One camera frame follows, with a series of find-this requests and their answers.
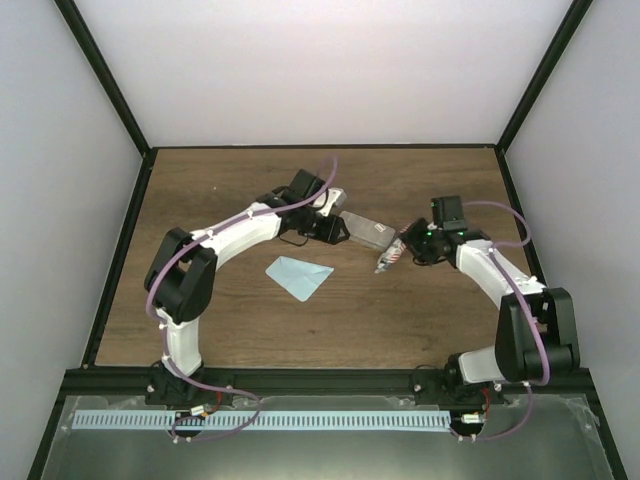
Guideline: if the beige glasses case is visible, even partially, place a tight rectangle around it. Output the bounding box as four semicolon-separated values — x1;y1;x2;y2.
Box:
374;238;406;274

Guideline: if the light blue cleaning cloth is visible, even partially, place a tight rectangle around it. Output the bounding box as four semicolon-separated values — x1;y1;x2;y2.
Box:
265;256;334;302

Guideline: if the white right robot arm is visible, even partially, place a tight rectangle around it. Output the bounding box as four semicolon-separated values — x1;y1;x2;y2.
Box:
400;218;581;403

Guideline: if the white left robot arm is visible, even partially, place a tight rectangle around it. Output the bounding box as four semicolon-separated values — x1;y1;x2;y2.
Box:
144;188;349;404

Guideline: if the grey hard glasses case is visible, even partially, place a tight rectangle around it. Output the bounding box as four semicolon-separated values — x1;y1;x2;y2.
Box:
340;211;396;252

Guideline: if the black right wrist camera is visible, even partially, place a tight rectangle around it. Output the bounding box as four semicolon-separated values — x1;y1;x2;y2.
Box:
431;195;468;232

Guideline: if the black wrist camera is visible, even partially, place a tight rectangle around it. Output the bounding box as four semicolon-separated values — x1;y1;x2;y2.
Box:
286;169;325;203
431;195;468;232

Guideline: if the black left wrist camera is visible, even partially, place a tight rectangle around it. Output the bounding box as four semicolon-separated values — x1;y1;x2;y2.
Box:
286;169;325;203

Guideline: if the light blue slotted cable duct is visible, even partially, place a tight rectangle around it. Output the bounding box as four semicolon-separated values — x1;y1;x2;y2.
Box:
71;410;451;432

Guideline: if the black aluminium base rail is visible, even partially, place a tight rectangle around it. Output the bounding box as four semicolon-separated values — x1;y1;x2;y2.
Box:
62;367;594;406

